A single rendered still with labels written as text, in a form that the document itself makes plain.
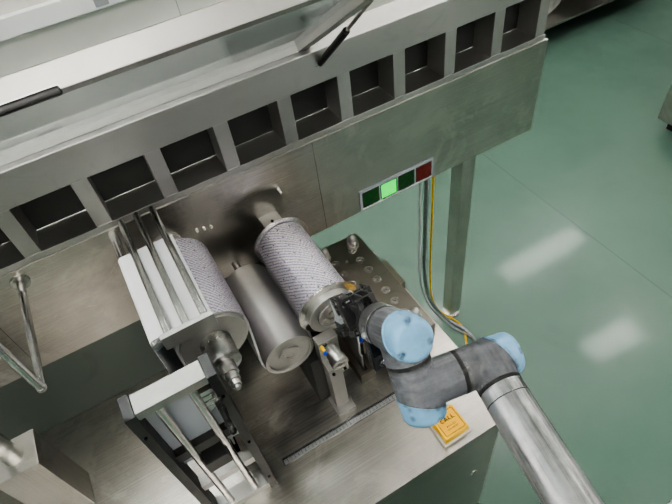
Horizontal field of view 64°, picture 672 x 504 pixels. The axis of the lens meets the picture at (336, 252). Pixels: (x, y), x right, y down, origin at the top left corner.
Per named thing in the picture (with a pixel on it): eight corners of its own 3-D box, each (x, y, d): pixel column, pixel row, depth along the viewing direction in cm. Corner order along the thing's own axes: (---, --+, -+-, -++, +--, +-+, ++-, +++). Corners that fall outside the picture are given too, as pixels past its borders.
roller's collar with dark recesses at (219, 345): (215, 380, 105) (206, 363, 100) (205, 357, 108) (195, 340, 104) (245, 364, 106) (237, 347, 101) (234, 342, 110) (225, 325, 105)
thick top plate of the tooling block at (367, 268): (384, 365, 140) (383, 353, 136) (312, 268, 165) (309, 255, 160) (434, 336, 144) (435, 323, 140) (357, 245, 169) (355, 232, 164)
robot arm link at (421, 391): (475, 411, 87) (457, 349, 86) (412, 437, 85) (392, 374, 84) (456, 394, 95) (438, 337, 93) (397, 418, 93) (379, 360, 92)
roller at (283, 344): (271, 381, 124) (260, 354, 115) (230, 306, 140) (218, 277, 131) (317, 356, 127) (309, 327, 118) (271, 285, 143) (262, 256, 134)
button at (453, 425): (445, 444, 132) (446, 440, 130) (428, 421, 136) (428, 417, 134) (468, 429, 133) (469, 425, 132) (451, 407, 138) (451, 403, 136)
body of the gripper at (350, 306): (359, 281, 108) (383, 288, 97) (376, 319, 110) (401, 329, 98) (327, 299, 106) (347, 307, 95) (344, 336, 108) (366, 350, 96)
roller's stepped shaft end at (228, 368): (232, 396, 100) (228, 388, 98) (221, 372, 104) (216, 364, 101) (248, 388, 101) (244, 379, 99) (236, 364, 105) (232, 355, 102)
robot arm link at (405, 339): (400, 377, 82) (384, 325, 81) (373, 360, 92) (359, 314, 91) (444, 357, 84) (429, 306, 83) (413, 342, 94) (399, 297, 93)
